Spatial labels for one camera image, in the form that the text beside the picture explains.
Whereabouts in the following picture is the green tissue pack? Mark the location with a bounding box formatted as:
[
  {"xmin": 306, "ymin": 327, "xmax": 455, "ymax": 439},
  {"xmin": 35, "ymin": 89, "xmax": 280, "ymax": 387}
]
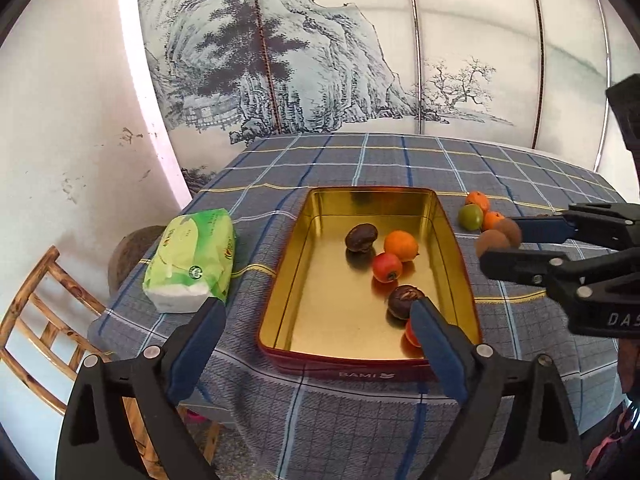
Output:
[{"xmin": 142, "ymin": 208, "xmax": 236, "ymax": 313}]

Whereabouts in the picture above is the blue plaid tablecloth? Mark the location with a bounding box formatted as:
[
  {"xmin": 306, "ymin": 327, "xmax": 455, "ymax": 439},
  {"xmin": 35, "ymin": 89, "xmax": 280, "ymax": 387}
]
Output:
[{"xmin": 87, "ymin": 132, "xmax": 626, "ymax": 480}]

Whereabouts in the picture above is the wooden chair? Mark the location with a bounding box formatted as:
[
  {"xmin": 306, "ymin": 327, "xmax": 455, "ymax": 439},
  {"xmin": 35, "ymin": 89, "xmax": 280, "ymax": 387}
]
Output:
[{"xmin": 0, "ymin": 245, "xmax": 223, "ymax": 478}]

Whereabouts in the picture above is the brown kiwi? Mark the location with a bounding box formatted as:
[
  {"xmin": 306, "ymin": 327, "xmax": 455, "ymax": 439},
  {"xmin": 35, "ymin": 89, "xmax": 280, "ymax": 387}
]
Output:
[
  {"xmin": 475, "ymin": 230, "xmax": 512, "ymax": 261},
  {"xmin": 492, "ymin": 218, "xmax": 523, "ymax": 246}
]

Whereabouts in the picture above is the green round fruit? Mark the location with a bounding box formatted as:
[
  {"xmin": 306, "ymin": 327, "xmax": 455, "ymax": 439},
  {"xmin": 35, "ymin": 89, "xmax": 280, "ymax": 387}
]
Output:
[{"xmin": 458, "ymin": 204, "xmax": 485, "ymax": 232}]

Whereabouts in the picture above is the landscape painted folding screen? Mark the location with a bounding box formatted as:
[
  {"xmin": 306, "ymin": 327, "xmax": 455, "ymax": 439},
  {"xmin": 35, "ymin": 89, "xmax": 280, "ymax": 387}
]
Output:
[{"xmin": 117, "ymin": 0, "xmax": 640, "ymax": 196}]

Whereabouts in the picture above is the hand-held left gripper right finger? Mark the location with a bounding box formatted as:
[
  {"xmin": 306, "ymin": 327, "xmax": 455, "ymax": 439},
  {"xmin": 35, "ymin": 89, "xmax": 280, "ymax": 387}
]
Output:
[{"xmin": 409, "ymin": 296, "xmax": 586, "ymax": 480}]

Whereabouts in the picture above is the large orange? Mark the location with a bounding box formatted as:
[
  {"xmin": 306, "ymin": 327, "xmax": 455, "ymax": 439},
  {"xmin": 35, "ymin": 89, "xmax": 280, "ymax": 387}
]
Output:
[{"xmin": 384, "ymin": 230, "xmax": 420, "ymax": 262}]

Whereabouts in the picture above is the brown round object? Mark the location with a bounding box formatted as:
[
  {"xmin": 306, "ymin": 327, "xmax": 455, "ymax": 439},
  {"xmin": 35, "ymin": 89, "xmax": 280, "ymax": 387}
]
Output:
[{"xmin": 107, "ymin": 225, "xmax": 168, "ymax": 297}]

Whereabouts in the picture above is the red and gold tin box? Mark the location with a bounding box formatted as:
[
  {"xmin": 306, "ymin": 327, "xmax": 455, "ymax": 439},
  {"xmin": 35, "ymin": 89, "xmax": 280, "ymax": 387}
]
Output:
[{"xmin": 257, "ymin": 186, "xmax": 483, "ymax": 381}]

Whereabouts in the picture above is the dark cloth with pink trim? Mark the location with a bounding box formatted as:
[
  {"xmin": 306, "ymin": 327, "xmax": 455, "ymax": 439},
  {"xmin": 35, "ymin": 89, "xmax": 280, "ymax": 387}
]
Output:
[{"xmin": 585, "ymin": 340, "xmax": 640, "ymax": 480}]

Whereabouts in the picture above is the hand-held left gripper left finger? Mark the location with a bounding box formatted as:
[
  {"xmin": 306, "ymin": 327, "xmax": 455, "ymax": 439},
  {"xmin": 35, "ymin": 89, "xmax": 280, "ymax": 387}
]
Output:
[{"xmin": 55, "ymin": 297, "xmax": 228, "ymax": 480}]

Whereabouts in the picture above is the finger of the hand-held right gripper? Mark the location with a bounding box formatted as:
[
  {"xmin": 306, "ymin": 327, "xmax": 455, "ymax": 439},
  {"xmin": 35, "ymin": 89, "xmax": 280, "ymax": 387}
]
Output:
[
  {"xmin": 480, "ymin": 248, "xmax": 576, "ymax": 288},
  {"xmin": 510, "ymin": 202, "xmax": 640, "ymax": 251}
]

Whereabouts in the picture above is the dark object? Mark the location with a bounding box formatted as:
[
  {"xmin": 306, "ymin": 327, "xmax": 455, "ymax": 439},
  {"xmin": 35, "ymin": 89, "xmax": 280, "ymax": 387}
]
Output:
[{"xmin": 605, "ymin": 74, "xmax": 640, "ymax": 153}]

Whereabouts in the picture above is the dark brown mangosteen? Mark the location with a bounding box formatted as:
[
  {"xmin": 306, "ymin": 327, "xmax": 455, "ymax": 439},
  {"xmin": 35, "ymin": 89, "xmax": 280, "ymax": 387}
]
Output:
[
  {"xmin": 388, "ymin": 285, "xmax": 427, "ymax": 321},
  {"xmin": 345, "ymin": 223, "xmax": 379, "ymax": 253}
]

